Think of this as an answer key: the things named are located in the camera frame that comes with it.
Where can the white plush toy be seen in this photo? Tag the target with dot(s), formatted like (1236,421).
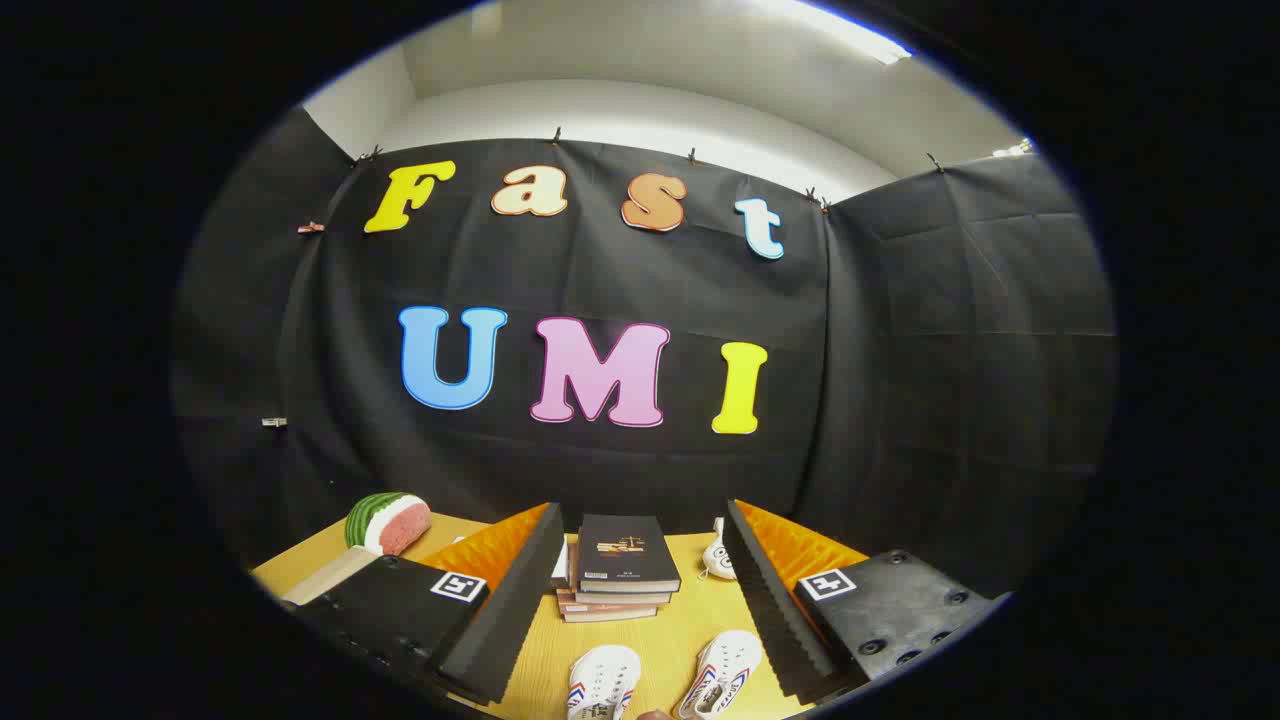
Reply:
(718,558)

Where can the black hardcover book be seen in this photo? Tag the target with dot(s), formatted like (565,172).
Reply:
(625,550)

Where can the dark maroon book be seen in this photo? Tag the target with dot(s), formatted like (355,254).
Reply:
(625,598)

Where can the cream fabric storage box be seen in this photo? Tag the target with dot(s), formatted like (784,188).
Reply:
(330,578)

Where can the white canvas shoe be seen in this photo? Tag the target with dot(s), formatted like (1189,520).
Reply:
(722,668)
(603,680)

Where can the watermelon slice toy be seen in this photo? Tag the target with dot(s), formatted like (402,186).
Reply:
(385,522)

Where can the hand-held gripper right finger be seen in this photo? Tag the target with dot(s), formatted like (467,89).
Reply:
(770,610)

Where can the brown cover book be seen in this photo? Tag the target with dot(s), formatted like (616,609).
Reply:
(600,608)
(610,617)

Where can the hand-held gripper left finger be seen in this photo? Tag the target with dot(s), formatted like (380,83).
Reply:
(505,610)

